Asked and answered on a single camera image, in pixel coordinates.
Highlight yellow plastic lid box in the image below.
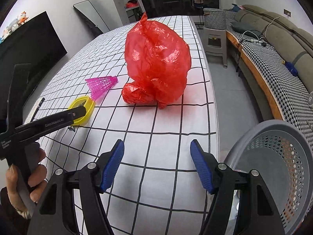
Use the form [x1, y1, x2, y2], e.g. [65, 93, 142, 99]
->
[68, 96, 95, 127]

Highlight grey perforated trash basket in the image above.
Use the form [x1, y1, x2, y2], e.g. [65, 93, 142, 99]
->
[224, 119, 312, 234]

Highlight person's left hand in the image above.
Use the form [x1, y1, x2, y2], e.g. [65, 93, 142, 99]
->
[6, 142, 47, 219]

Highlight black pen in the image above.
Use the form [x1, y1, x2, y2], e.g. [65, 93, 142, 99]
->
[30, 98, 45, 122]

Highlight pink shuttlecock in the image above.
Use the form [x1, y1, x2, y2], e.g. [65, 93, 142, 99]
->
[85, 76, 118, 101]

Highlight black television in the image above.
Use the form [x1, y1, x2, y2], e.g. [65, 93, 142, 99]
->
[1, 12, 67, 119]

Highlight grid pattern tablecloth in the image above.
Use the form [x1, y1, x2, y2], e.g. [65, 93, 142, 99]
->
[35, 15, 219, 234]

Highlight plush toys on tv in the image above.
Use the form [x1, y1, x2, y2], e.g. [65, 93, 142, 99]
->
[1, 11, 28, 42]

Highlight white small fan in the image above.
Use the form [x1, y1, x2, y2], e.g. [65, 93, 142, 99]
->
[308, 92, 313, 108]

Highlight leaning mirror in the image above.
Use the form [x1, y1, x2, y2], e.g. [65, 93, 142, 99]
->
[73, 0, 110, 37]

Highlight red plastic bag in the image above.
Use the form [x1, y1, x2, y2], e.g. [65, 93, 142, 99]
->
[121, 14, 192, 108]

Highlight blue small pouch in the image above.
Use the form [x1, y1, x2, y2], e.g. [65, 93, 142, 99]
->
[285, 61, 298, 76]

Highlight red item on desk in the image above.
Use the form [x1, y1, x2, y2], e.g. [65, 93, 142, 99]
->
[125, 0, 139, 9]

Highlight green grey sofa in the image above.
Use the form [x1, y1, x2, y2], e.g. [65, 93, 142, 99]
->
[234, 4, 313, 93]

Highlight grey plastic stool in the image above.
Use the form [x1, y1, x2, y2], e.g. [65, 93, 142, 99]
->
[202, 27, 228, 68]

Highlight dark green cushion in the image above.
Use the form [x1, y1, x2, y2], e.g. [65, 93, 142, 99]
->
[230, 21, 260, 34]

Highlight houndstooth storage basket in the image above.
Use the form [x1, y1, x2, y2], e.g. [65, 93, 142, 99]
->
[203, 8, 227, 30]

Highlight white charging cable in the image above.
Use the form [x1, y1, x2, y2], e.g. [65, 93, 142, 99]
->
[240, 15, 283, 45]

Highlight wall socket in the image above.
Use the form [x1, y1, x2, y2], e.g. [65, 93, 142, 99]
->
[283, 9, 291, 18]

